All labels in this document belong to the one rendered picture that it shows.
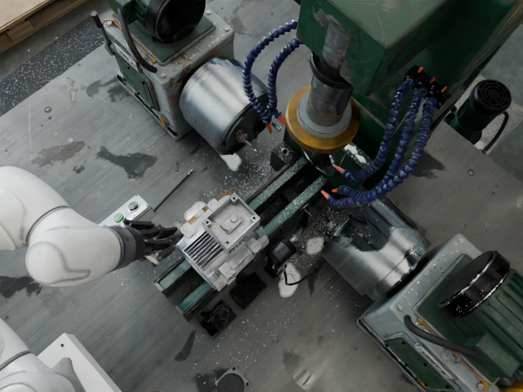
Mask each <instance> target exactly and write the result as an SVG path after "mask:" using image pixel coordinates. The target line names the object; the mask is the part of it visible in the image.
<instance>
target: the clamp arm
mask: <svg viewBox="0 0 523 392"><path fill-rule="evenodd" d="M316 212H317V211H316V209H315V208H314V207H313V206H312V205H310V204H307V205H305V206H304V208H303V210H302V212H301V214H300V218H299V220H298V223H297V226H296V228H295V230H294V233H293V236H292V237H293V238H294V239H296V238H298V239H296V241H297V242H299V243H300V242H301V241H302V240H303V239H304V237H305V235H306V233H307V231H308V229H309V227H310V225H311V223H312V221H313V218H314V216H315V214H316Z"/></svg>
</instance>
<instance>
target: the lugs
mask: <svg viewBox="0 0 523 392"><path fill-rule="evenodd" d="M255 233H256V234H257V236H260V237H263V236H264V235H265V234H266V231H265V230H264V228H263V227H262V226H260V225H259V226H258V228H256V229H255ZM176 245H177V246H178V247H179V248H180V249H181V250H182V249H183V248H184V247H186V246H187V243H186V242H185V241H184V240H183V239H181V240H180V241H179V242H178V243H177V244H176ZM206 277H207V278H208V279H209V280H210V281H211V282H212V283H214V282H215V281H216V280H217V279H218V278H219V277H218V275H217V274H216V273H215V272H214V271H213V270H212V269H211V270H210V271H209V272H208V273H207V274H206Z"/></svg>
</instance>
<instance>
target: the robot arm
mask: <svg viewBox="0 0 523 392"><path fill-rule="evenodd" d="M154 225H155V224H154V223H153V222H146V221H132V220H129V219H123V221H122V222H121V223H120V225H119V226H101V227H99V226H98V225H97V224H96V223H94V222H91V221H90V220H88V219H86V218H84V217H82V216H81V215H80V214H78V213H77V212H75V211H74V210H73V209H72V208H71V207H70V206H69V205H68V204H67V203H66V202H65V200H64V198H63V197H62V196H61V195H60V194H59V193H58V192H56V191H55V190H54V189H53V188H52V187H50V186H49V185H48V184H46V183H45V182H44V181H42V180H41V179H40V178H38V177H36V176H35V175H33V174H32V173H30V172H28V171H26V170H23V169H20V168H18V167H14V166H3V167H0V250H10V251H14V250H16V249H18V248H21V247H29V249H28V251H27V252H26V268H27V271H28V272H29V273H30V275H31V277H32V278H33V279H34V280H35V281H37V282H39V283H40V284H42V285H48V286H55V287H64V286H72V285H80V284H84V283H87V282H91V281H93V280H96V279H98V278H101V277H103V276H104V275H105V274H106V273H109V272H112V271H115V270H118V269H121V268H125V267H127V266H128V265H130V264H131V262H134V261H137V260H139V259H143V260H146V259H149V260H151V261H152V266H153V267H156V266H157V265H158V264H159V263H160V262H161V261H162V260H163V259H164V258H166V257H168V256H170V255H171V254H172V252H173V251H174V250H175V249H176V247H175V245H176V244H177V243H178V242H179V241H180V240H181V239H182V238H183V236H184V234H183V233H180V234H176V235H174V234H175V233H176V231H177V230H178V228H177V227H171V228H165V227H162V226H161V225H158V226H157V227H155V226H154ZM155 236H156V237H155ZM153 237H155V238H156V239H157V240H154V239H151V238H153ZM164 238H166V239H165V240H161V239H164ZM149 239H151V240H149ZM156 250H161V251H160V252H159V253H156V254H151V253H152V251H156ZM0 392H86V391H85V389H84V387H83V385H82V384H81V382H80V380H79V378H78V377H77V375H76V373H75V370H74V369H73V365H72V360H71V359H70V358H68V357H64V358H62V359H61V360H60V361H59V362H58V363H57V364H56V365H55V366H53V367H52V368H50V367H48V366H47V365H46V364H44V363H43V362H42V361H41V360H39V359H38V357H36V356H35V355H34V354H33V353H32V352H31V351H30V350H29V349H28V348H27V346H26V344H25V343H24V342H23V341H22V339H21V338H20V337H19V336H18V335H17V334H16V332H15V331H14V330H13V329H12V328H11V327H10V326H9V325H8V324H7V323H5V322H4V321H3V320H2V319H1V318H0Z"/></svg>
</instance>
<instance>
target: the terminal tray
mask: <svg viewBox="0 0 523 392"><path fill-rule="evenodd" d="M231 206H232V207H231ZM238 206H239V208H238ZM234 209H236V211H235V210H234ZM229 210H230V213H229ZM220 212H221V213H220ZM238 216H239V217H238ZM240 217H241V219H240ZM260 219H261V218H260V217H259V216H258V215H257V214H256V213H255V212H254V211H253V210H252V209H251V208H250V207H249V206H248V205H246V204H245V203H244V202H243V201H242V200H241V199H240V198H239V197H238V196H237V195H236V194H235V193H233V194H232V195H231V196H230V197H228V199H226V200H225V201H224V203H222V204H221V205H220V206H219V207H218V208H217V209H216V210H214V211H213V212H212V213H211V214H210V215H209V216H207V217H206V218H205V219H204V220H203V221H202V227H203V229H204V230H206V232H207V233H209V235H211V236H212V237H213V239H215V240H216V241H217V242H218V244H219V245H220V246H221V247H222V248H223V249H224V250H225V251H226V253H227V254H232V250H235V248H236V247H239V244H242V241H245V238H248V236H249V235H251V234H252V232H254V231H255V229H256V228H258V226H259V223H260ZM225 220H226V221H225ZM215 221H216V223H214V222H215ZM246 223H247V224H246ZM240 224H241V225H240ZM248 225H249V227H248ZM209 227H210V228H209ZM215 227H216V229H215ZM239 230H240V231H239ZM222 232H223V233H224V234H222ZM218 234H219V235H218ZM228 234H229V235H228ZM231 234H233V235H231ZM236 235H237V236H238V237H236ZM227 236H228V237H227ZM224 237H225V238H224ZM228 238H229V239H228ZM223 241H224V242H223Z"/></svg>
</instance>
